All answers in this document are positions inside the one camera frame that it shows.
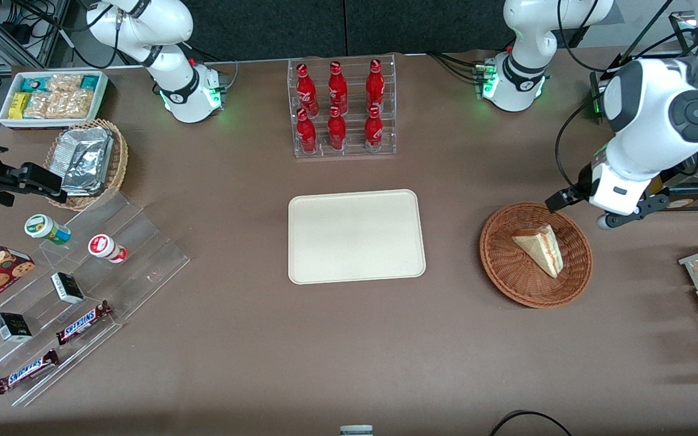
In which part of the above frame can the triangular sandwich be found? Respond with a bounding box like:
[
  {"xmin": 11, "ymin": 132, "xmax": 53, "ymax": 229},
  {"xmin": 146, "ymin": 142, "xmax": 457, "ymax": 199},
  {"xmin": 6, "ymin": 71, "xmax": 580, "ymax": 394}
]
[{"xmin": 511, "ymin": 223, "xmax": 564, "ymax": 279}]

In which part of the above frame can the light wicker basket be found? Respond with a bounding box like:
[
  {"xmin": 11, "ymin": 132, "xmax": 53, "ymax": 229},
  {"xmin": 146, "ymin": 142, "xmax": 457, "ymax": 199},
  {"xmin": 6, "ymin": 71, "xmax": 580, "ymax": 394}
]
[{"xmin": 43, "ymin": 119, "xmax": 129, "ymax": 211}]

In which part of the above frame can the brown wicker basket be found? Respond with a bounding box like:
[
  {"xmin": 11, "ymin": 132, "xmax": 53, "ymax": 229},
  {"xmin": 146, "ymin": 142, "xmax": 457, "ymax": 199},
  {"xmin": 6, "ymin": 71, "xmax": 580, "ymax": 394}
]
[{"xmin": 479, "ymin": 201, "xmax": 593, "ymax": 309}]

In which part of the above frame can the cream plastic tray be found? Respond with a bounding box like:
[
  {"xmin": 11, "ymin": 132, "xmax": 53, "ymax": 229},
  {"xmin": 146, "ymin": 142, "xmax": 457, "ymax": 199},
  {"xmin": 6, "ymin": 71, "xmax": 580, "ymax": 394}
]
[{"xmin": 288, "ymin": 189, "xmax": 427, "ymax": 285}]

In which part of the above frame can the silver foil packet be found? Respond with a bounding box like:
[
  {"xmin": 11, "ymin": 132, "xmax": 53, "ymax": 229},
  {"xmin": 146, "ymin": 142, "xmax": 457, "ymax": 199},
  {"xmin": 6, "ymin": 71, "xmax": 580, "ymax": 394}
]
[
  {"xmin": 57, "ymin": 127, "xmax": 114, "ymax": 159},
  {"xmin": 59, "ymin": 148, "xmax": 109, "ymax": 196}
]

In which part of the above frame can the green lid jar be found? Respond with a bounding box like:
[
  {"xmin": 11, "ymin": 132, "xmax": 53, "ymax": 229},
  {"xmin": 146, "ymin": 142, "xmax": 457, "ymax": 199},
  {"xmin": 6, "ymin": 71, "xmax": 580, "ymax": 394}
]
[{"xmin": 24, "ymin": 214, "xmax": 72, "ymax": 246}]

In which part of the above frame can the white plastic snack bin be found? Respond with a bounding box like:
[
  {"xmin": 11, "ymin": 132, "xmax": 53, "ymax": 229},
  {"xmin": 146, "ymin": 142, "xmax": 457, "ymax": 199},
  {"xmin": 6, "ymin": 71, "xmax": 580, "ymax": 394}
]
[{"xmin": 0, "ymin": 70, "xmax": 109, "ymax": 130}]

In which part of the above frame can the yellow snack packet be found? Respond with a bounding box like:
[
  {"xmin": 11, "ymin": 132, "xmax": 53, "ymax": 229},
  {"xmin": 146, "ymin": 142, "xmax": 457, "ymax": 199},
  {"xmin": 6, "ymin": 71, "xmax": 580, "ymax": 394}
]
[{"xmin": 8, "ymin": 92, "xmax": 32, "ymax": 120}]

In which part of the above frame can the clear cracker packet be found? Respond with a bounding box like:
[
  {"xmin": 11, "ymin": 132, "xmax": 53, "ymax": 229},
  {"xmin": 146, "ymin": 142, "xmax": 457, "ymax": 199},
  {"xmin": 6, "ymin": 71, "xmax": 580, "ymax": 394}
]
[
  {"xmin": 46, "ymin": 74, "xmax": 84, "ymax": 93},
  {"xmin": 24, "ymin": 92, "xmax": 54, "ymax": 119},
  {"xmin": 50, "ymin": 90, "xmax": 95, "ymax": 119}
]

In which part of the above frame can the red lid jar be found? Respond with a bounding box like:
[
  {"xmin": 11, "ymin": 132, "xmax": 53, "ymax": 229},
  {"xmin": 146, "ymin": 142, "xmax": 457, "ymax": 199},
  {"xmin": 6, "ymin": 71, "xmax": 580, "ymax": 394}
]
[{"xmin": 87, "ymin": 234, "xmax": 128, "ymax": 264}]

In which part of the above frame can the small black box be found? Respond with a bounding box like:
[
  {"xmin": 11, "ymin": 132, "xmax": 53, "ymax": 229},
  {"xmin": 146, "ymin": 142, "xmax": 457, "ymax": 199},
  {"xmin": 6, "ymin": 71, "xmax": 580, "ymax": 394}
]
[
  {"xmin": 0, "ymin": 312, "xmax": 33, "ymax": 343},
  {"xmin": 51, "ymin": 272, "xmax": 85, "ymax": 305}
]

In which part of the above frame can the clear acrylic stepped shelf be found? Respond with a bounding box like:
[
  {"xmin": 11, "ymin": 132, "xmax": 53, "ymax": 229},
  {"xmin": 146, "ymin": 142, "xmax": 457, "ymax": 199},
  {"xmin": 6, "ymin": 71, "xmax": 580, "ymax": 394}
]
[{"xmin": 0, "ymin": 191, "xmax": 191, "ymax": 408}]

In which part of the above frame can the brown Snickers bar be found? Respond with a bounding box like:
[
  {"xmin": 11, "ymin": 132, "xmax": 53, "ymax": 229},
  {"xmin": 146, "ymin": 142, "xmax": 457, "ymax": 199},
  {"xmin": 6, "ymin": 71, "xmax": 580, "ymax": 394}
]
[
  {"xmin": 56, "ymin": 300, "xmax": 113, "ymax": 346},
  {"xmin": 0, "ymin": 349, "xmax": 60, "ymax": 395}
]

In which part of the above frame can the red cola bottle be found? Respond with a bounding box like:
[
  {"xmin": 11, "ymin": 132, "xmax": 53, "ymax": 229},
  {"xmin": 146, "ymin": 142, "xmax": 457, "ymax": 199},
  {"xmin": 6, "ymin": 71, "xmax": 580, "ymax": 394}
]
[
  {"xmin": 327, "ymin": 61, "xmax": 349, "ymax": 115},
  {"xmin": 364, "ymin": 105, "xmax": 385, "ymax": 153},
  {"xmin": 296, "ymin": 63, "xmax": 320, "ymax": 117},
  {"xmin": 365, "ymin": 58, "xmax": 386, "ymax": 113},
  {"xmin": 327, "ymin": 106, "xmax": 348, "ymax": 151},
  {"xmin": 296, "ymin": 108, "xmax": 319, "ymax": 154}
]

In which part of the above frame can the clear acrylic bottle rack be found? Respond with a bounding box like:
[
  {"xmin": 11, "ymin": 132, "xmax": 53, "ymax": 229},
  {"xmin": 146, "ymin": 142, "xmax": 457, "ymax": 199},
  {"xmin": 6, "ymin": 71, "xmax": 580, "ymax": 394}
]
[{"xmin": 287, "ymin": 53, "xmax": 397, "ymax": 159}]

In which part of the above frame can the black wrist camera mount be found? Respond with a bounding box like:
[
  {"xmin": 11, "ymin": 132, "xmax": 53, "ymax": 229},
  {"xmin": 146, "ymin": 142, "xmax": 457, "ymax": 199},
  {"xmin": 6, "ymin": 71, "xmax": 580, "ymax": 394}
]
[{"xmin": 596, "ymin": 193, "xmax": 670, "ymax": 231}]

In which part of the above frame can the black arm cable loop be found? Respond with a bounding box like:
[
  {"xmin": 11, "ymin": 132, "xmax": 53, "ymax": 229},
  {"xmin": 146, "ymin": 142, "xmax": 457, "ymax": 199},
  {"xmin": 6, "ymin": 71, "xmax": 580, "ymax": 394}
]
[{"xmin": 554, "ymin": 91, "xmax": 607, "ymax": 194}]

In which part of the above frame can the aluminium frame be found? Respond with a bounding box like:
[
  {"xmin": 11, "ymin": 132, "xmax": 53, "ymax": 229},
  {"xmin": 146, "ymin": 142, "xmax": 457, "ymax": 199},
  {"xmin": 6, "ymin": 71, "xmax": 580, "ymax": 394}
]
[{"xmin": 0, "ymin": 0, "xmax": 74, "ymax": 70}]

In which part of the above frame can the black curved cable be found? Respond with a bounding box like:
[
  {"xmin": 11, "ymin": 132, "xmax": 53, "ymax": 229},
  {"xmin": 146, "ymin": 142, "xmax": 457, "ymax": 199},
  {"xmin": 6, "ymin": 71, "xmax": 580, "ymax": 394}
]
[{"xmin": 488, "ymin": 410, "xmax": 574, "ymax": 436}]

